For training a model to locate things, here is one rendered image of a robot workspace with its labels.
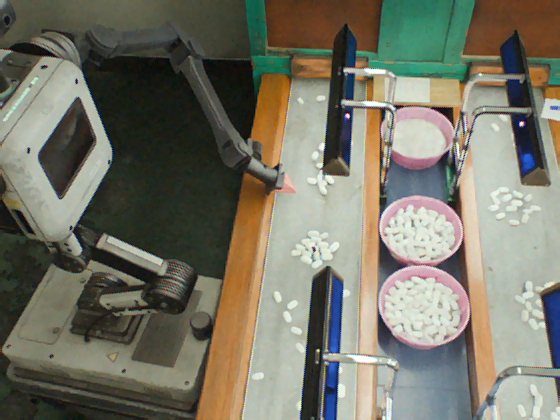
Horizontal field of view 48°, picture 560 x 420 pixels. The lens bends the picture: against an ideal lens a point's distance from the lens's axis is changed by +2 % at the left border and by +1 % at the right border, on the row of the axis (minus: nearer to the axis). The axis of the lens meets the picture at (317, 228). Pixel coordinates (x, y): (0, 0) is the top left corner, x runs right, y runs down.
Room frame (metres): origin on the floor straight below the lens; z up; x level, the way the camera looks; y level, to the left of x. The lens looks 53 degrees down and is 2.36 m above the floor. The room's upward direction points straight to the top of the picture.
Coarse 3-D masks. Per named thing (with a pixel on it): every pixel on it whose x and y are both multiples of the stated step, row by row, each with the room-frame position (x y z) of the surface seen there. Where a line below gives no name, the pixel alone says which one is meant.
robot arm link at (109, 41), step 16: (96, 32) 1.40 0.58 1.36; (112, 32) 1.44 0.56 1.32; (128, 32) 1.53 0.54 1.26; (144, 32) 1.58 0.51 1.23; (160, 32) 1.64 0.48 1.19; (176, 32) 1.68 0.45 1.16; (96, 48) 1.36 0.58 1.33; (112, 48) 1.38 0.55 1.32; (128, 48) 1.48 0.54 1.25; (144, 48) 1.55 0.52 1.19; (176, 48) 1.67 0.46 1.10; (176, 64) 1.63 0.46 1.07
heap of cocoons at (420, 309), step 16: (400, 288) 0.98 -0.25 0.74; (416, 288) 0.98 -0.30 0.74; (432, 288) 0.98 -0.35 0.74; (448, 288) 0.98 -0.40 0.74; (384, 304) 0.93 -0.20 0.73; (400, 304) 0.92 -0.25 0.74; (416, 304) 0.92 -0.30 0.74; (432, 304) 0.92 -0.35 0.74; (448, 304) 0.92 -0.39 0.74; (400, 320) 0.87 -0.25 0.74; (416, 320) 0.88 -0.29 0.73; (432, 320) 0.87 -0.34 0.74; (448, 320) 0.88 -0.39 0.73; (416, 336) 0.82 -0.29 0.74; (432, 336) 0.83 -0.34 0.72; (448, 336) 0.83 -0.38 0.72
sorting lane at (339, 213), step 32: (288, 128) 1.68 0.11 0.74; (320, 128) 1.68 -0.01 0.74; (352, 128) 1.68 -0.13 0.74; (288, 160) 1.52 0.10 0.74; (320, 160) 1.52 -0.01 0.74; (352, 160) 1.52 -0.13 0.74; (320, 192) 1.37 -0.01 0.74; (352, 192) 1.37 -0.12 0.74; (288, 224) 1.23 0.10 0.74; (320, 224) 1.23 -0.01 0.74; (352, 224) 1.23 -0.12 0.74; (288, 256) 1.10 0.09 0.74; (320, 256) 1.10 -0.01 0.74; (352, 256) 1.10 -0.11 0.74; (288, 288) 0.98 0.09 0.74; (352, 288) 0.98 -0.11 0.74; (352, 320) 0.87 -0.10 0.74; (256, 352) 0.77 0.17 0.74; (288, 352) 0.77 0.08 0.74; (352, 352) 0.77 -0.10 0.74; (256, 384) 0.67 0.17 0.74; (288, 384) 0.67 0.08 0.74; (352, 384) 0.67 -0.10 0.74; (256, 416) 0.59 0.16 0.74; (288, 416) 0.59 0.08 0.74; (352, 416) 0.58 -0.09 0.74
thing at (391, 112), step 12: (348, 72) 1.54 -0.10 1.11; (360, 72) 1.54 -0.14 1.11; (372, 72) 1.53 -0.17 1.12; (384, 72) 1.53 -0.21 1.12; (336, 108) 1.38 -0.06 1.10; (372, 108) 1.38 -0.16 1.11; (384, 108) 1.38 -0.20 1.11; (384, 132) 1.53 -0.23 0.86; (384, 144) 1.49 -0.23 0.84; (384, 156) 1.38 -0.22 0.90; (384, 168) 1.38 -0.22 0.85; (384, 180) 1.37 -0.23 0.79; (384, 192) 1.38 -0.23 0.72
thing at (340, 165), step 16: (352, 32) 1.78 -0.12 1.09; (336, 48) 1.70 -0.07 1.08; (352, 48) 1.71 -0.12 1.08; (336, 64) 1.61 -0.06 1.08; (352, 64) 1.63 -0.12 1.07; (336, 80) 1.53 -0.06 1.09; (352, 80) 1.56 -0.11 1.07; (336, 96) 1.45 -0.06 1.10; (352, 96) 1.49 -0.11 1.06; (336, 112) 1.37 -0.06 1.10; (352, 112) 1.42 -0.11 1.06; (336, 128) 1.30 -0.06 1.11; (336, 144) 1.23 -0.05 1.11; (336, 160) 1.17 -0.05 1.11
